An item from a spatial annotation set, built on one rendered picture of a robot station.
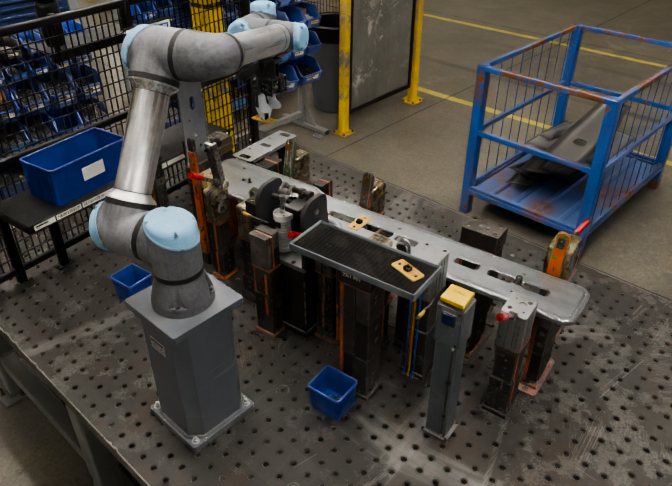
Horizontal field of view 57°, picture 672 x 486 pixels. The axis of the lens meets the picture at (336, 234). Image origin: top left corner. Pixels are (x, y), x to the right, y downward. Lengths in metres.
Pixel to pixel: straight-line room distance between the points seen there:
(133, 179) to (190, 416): 0.62
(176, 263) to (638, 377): 1.37
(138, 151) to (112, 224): 0.18
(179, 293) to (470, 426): 0.86
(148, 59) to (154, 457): 0.99
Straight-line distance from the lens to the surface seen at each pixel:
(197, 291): 1.50
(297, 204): 1.79
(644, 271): 3.84
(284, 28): 1.76
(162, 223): 1.43
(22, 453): 2.87
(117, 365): 2.03
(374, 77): 5.16
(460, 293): 1.48
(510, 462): 1.76
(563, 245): 1.86
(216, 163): 2.06
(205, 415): 1.71
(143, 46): 1.52
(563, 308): 1.76
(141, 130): 1.51
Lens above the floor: 2.07
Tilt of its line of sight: 33 degrees down
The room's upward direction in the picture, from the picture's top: straight up
